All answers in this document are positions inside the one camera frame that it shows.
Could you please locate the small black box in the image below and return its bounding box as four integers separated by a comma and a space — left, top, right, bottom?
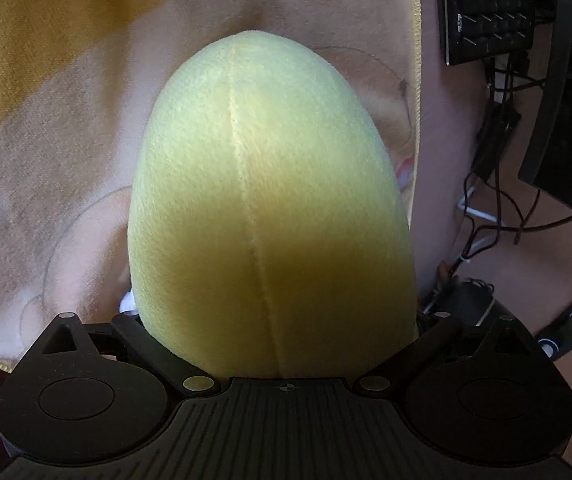
438, 277, 498, 333

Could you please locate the yellow plush toy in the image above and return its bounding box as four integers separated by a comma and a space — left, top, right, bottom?
126, 30, 421, 380

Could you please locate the black computer monitor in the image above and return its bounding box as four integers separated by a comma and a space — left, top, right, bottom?
517, 0, 572, 233

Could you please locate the black cable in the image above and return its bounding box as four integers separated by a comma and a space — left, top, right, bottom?
463, 50, 572, 248

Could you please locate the yellow printed blanket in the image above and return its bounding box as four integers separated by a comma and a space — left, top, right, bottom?
0, 0, 424, 375

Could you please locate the black power adapter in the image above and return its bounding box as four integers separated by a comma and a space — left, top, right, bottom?
473, 102, 523, 182

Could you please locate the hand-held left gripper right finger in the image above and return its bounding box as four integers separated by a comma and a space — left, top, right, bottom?
353, 311, 537, 394

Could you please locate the white cable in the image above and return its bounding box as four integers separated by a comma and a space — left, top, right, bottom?
455, 187, 499, 263

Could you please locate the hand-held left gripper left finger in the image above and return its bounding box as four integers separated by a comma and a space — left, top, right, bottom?
40, 311, 221, 394

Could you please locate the black keyboard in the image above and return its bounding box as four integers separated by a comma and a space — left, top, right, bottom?
437, 0, 538, 67

